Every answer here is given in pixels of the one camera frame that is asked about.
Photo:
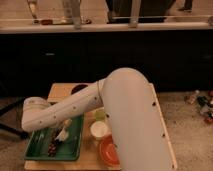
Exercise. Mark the bunch of dark grapes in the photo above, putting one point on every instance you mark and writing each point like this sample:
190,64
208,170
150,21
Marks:
52,148

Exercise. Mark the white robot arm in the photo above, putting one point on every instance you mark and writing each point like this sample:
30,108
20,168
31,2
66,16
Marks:
137,125

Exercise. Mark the green plastic tray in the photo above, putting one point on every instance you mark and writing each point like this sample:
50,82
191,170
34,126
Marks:
69,150

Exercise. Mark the orange plastic bowl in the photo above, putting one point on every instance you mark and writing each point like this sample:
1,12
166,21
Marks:
107,151

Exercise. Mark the small red bowl on counter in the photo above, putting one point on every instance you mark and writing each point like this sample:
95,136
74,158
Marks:
46,22

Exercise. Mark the white cup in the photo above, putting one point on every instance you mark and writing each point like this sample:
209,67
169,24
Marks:
99,129

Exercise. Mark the dark counter cabinet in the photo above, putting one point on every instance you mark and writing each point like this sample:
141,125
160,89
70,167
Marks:
32,58

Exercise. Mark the clutter pile on floor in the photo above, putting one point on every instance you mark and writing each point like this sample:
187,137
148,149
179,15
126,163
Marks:
205,105

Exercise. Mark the white brush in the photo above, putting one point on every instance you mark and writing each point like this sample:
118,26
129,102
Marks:
64,133

